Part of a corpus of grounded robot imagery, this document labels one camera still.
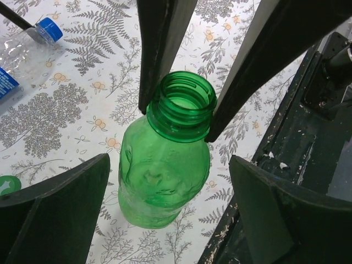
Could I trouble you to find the green plastic bottle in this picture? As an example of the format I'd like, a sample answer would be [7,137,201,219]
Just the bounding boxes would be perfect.
[118,71,217,229]

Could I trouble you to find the black perforated music stand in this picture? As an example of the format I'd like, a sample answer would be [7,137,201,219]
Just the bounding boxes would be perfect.
[0,2,34,30]

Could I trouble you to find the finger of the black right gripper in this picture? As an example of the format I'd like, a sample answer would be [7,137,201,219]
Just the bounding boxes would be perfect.
[137,0,197,114]
[207,0,351,142]

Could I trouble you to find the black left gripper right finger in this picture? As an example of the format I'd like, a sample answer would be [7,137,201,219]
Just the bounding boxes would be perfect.
[229,156,351,263]

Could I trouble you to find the clear bottle blue label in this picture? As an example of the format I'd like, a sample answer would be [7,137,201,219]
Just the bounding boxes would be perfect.
[1,18,63,113]

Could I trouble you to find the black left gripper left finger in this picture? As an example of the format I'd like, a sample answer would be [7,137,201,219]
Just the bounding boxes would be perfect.
[1,153,110,263]

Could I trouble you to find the green bottle cap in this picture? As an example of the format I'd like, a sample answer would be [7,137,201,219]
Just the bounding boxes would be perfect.
[0,175,21,196]

